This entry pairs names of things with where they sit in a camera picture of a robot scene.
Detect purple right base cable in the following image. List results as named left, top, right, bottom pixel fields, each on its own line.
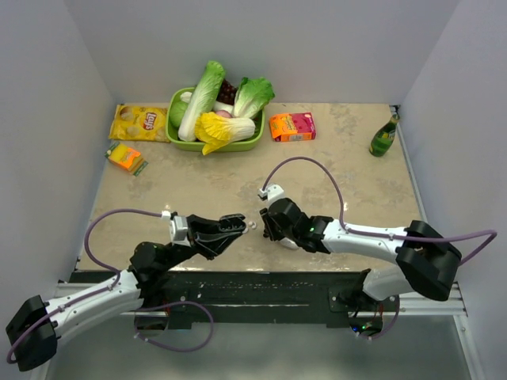
left=354, top=294, right=401, bottom=341

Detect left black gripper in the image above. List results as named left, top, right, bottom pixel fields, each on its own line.
left=161, top=214, right=242, bottom=272

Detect green glass bottle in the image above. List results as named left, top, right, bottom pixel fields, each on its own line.
left=369, top=114, right=400, bottom=157

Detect black earbud charging case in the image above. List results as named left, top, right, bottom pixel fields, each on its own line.
left=219, top=214, right=246, bottom=234

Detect orange yellow sponge pack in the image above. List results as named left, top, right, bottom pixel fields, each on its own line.
left=105, top=142, right=148, bottom=177

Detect green napa cabbage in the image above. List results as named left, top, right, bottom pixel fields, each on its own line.
left=178, top=61, right=226, bottom=142

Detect yellow Lays chips bag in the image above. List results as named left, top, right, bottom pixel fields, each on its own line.
left=109, top=104, right=169, bottom=143

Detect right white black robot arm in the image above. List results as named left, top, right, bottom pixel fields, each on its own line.
left=260, top=198, right=462, bottom=311

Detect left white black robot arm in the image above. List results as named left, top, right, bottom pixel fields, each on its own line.
left=6, top=211, right=246, bottom=372

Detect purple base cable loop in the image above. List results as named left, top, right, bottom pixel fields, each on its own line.
left=133, top=299, right=215, bottom=352

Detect green plastic basin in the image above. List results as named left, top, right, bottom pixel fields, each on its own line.
left=166, top=90, right=265, bottom=155

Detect pink onion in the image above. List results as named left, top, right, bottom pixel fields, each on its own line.
left=215, top=110, right=232, bottom=118

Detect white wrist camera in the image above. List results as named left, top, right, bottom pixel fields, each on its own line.
left=257, top=184, right=285, bottom=205
left=162, top=211, right=190, bottom=246

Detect yellow napa cabbage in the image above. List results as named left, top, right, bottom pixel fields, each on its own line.
left=195, top=112, right=256, bottom=155

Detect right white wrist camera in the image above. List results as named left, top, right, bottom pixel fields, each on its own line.
left=257, top=184, right=285, bottom=205

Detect green leaf lettuce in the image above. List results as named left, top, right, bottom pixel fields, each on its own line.
left=232, top=77, right=275, bottom=119

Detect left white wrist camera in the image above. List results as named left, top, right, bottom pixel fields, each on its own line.
left=162, top=211, right=190, bottom=246

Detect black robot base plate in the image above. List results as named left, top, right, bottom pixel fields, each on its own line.
left=141, top=271, right=378, bottom=329

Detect white radish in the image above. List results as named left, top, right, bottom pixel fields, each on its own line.
left=180, top=91, right=234, bottom=116

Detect round green cabbage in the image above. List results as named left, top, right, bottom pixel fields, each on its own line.
left=169, top=101, right=188, bottom=128

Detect orange pink snack box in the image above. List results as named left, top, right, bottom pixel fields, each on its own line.
left=269, top=112, right=316, bottom=143

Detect dark red grapes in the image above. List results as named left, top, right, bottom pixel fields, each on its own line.
left=216, top=79, right=238, bottom=105

